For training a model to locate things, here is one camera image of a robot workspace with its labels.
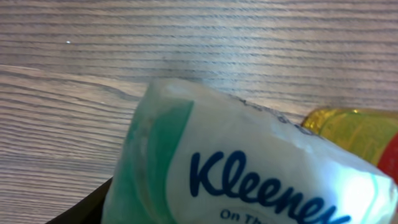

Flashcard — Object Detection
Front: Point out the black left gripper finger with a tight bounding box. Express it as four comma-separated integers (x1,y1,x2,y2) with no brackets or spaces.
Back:
46,178,112,224

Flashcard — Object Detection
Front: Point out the green white Kleenex tissue pack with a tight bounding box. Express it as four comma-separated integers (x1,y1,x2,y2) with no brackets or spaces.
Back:
101,79,397,224

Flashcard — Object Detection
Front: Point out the yellow oil bottle silver cap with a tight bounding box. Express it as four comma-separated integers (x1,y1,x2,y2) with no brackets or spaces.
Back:
302,108,397,180

